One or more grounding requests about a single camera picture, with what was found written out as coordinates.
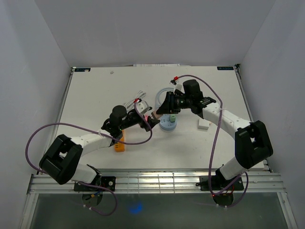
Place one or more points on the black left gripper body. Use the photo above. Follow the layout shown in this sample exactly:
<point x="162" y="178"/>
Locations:
<point x="131" y="120"/>

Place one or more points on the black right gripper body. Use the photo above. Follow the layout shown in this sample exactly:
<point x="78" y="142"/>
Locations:
<point x="178" y="102"/>

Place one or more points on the brown pink plug adapter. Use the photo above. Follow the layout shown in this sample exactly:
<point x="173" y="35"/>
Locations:
<point x="155" y="115"/>

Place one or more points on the green plug adapter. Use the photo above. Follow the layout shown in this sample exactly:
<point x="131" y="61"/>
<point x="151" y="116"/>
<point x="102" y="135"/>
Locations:
<point x="172" y="118"/>

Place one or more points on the blue round power socket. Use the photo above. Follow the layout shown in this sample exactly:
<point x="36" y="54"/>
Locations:
<point x="165" y="123"/>

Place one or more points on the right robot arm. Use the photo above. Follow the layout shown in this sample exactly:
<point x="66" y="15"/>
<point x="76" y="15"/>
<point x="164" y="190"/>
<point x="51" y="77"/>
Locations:
<point x="252" y="142"/>

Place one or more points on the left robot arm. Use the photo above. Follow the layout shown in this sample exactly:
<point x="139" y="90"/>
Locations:
<point x="62" y="160"/>

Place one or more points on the orange power strip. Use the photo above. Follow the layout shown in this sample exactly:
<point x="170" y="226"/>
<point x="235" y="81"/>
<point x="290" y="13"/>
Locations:
<point x="120" y="147"/>

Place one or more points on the white cube charger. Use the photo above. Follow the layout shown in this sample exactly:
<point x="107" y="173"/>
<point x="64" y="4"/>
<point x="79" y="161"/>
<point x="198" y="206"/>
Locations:
<point x="203" y="124"/>

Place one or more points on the papers at table back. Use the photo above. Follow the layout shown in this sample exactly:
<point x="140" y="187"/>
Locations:
<point x="157" y="65"/>

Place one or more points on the dark table corner label right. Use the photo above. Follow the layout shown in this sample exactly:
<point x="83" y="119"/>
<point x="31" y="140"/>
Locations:
<point x="225" y="68"/>

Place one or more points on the dark table corner label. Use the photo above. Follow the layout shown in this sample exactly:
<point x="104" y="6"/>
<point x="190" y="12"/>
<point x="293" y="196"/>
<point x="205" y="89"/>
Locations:
<point x="225" y="68"/>
<point x="82" y="69"/>

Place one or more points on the dark table corner label left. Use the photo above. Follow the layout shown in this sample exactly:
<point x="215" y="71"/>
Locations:
<point x="82" y="69"/>

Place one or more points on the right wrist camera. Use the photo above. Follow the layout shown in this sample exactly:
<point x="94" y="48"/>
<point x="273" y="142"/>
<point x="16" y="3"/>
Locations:
<point x="176" y="84"/>

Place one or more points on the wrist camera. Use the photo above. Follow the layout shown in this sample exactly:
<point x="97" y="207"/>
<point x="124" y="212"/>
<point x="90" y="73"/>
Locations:
<point x="176" y="84"/>
<point x="142" y="106"/>

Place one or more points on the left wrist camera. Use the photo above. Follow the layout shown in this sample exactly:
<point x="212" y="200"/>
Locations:
<point x="142" y="106"/>

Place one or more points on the aluminium front rail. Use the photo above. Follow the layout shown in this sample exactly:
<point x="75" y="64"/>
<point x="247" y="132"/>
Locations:
<point x="156" y="182"/>

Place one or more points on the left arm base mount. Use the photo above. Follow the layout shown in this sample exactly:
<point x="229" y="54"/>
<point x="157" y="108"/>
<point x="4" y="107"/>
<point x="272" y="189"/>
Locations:
<point x="108" y="182"/>

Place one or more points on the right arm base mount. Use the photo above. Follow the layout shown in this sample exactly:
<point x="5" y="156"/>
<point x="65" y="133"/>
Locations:
<point x="217" y="184"/>

